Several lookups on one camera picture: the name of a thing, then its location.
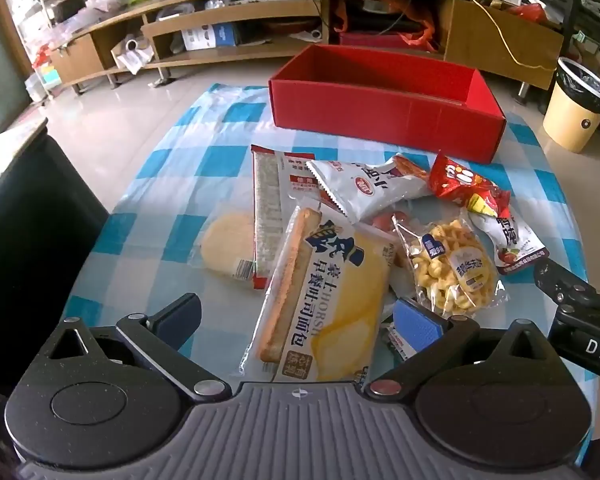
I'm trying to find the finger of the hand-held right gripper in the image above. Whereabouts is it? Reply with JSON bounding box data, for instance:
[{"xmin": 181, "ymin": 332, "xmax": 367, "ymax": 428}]
[{"xmin": 533, "ymin": 257, "xmax": 598, "ymax": 311}]

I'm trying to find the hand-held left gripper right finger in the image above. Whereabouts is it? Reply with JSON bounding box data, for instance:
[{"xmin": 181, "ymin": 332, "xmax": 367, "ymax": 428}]
[{"xmin": 362, "ymin": 298, "xmax": 563, "ymax": 401}]

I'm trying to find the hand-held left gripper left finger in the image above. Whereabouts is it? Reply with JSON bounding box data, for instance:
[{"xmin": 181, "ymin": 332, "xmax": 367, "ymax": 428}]
[{"xmin": 40, "ymin": 293, "xmax": 232, "ymax": 404}]

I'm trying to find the white red fruit snack packet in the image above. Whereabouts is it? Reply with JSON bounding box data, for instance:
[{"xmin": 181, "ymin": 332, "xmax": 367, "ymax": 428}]
[{"xmin": 467, "ymin": 207, "xmax": 551, "ymax": 276}]

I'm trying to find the clear corn puff packet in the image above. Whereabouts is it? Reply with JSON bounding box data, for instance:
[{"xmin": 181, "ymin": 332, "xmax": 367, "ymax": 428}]
[{"xmin": 392, "ymin": 212, "xmax": 506, "ymax": 321}]

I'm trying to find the yellow toast bread packet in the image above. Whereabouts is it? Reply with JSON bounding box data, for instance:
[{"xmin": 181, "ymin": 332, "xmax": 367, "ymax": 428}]
[{"xmin": 240, "ymin": 205, "xmax": 398, "ymax": 383}]

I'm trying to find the clear round cake packet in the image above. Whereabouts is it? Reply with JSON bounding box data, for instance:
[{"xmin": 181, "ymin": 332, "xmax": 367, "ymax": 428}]
[{"xmin": 190, "ymin": 210, "xmax": 258, "ymax": 281}]

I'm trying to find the red snack bag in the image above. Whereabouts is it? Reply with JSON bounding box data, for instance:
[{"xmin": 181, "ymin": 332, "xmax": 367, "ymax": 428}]
[{"xmin": 428, "ymin": 151, "xmax": 513, "ymax": 218}]

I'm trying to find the white zigzag-edged snack packet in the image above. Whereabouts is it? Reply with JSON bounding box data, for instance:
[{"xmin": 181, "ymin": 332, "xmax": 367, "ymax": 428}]
[{"xmin": 306, "ymin": 155, "xmax": 433, "ymax": 223}]

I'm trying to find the red white spicy strip packet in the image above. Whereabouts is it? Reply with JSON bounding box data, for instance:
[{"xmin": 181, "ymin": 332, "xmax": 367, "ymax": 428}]
[{"xmin": 250, "ymin": 144, "xmax": 326, "ymax": 291}]

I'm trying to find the red cardboard box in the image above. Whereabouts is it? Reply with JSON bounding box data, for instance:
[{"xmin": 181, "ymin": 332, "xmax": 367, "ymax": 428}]
[{"xmin": 267, "ymin": 44, "xmax": 506, "ymax": 165}]

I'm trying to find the blue white checkered tablecloth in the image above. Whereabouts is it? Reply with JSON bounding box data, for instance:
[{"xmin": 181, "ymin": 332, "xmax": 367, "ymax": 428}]
[{"xmin": 62, "ymin": 82, "xmax": 600, "ymax": 411}]

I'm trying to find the yellow trash bin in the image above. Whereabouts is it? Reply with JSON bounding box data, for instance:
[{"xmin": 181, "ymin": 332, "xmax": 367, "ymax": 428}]
[{"xmin": 542, "ymin": 56, "xmax": 600, "ymax": 153}]

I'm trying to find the dark sofa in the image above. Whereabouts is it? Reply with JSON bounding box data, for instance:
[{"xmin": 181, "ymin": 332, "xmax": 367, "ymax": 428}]
[{"xmin": 0, "ymin": 127, "xmax": 112, "ymax": 396}]

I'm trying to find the wooden TV cabinet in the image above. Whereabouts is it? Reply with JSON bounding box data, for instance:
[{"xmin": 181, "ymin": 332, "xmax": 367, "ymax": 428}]
[{"xmin": 45, "ymin": 0, "xmax": 566, "ymax": 96}]

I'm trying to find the torn cardboard box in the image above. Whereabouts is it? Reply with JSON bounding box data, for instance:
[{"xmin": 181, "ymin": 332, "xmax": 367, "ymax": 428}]
[{"xmin": 111, "ymin": 35, "xmax": 156, "ymax": 75}]

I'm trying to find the red plastic bag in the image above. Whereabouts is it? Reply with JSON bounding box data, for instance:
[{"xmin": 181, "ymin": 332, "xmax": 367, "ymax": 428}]
[{"xmin": 517, "ymin": 4, "xmax": 549, "ymax": 24}]

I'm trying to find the black metal rack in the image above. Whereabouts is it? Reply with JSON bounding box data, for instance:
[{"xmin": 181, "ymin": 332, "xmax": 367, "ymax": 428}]
[{"xmin": 527, "ymin": 0, "xmax": 600, "ymax": 91}]

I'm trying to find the blue white carton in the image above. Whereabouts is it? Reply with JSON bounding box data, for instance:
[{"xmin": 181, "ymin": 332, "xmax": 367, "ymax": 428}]
[{"xmin": 182, "ymin": 24, "xmax": 238, "ymax": 52}]

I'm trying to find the orange plastic bag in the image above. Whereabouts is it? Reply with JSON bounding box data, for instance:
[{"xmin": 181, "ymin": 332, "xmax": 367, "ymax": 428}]
[{"xmin": 332, "ymin": 0, "xmax": 438, "ymax": 51}]

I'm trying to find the red flat box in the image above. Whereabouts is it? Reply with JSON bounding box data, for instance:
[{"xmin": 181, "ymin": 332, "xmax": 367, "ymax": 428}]
[{"xmin": 339, "ymin": 32, "xmax": 412, "ymax": 49}]

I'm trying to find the yellow cable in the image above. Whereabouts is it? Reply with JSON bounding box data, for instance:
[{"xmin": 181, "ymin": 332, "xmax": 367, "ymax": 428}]
[{"xmin": 415, "ymin": 0, "xmax": 556, "ymax": 68}]

